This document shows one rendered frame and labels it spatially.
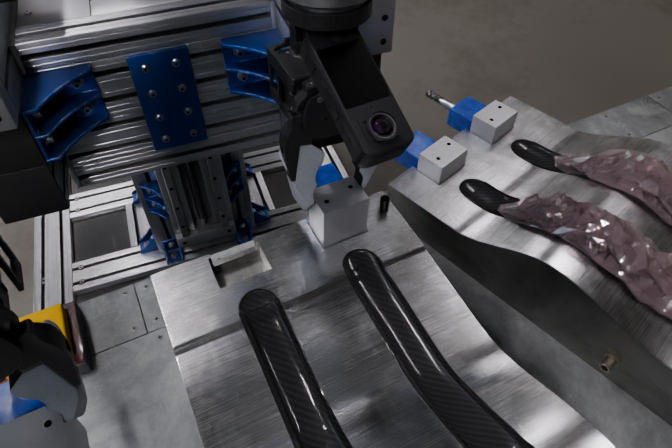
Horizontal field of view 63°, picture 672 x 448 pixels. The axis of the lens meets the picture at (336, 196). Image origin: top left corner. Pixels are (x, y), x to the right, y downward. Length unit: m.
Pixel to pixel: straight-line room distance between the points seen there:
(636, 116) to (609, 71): 1.69
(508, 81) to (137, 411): 2.09
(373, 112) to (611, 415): 0.38
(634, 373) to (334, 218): 0.32
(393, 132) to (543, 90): 2.04
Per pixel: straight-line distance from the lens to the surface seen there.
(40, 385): 0.39
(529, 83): 2.45
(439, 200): 0.66
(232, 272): 0.58
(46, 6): 0.92
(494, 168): 0.71
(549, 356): 0.63
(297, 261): 0.55
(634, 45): 2.89
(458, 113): 0.76
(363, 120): 0.41
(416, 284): 0.54
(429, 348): 0.51
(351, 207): 0.53
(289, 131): 0.46
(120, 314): 0.66
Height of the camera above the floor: 1.33
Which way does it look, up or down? 47 degrees down
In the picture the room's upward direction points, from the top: straight up
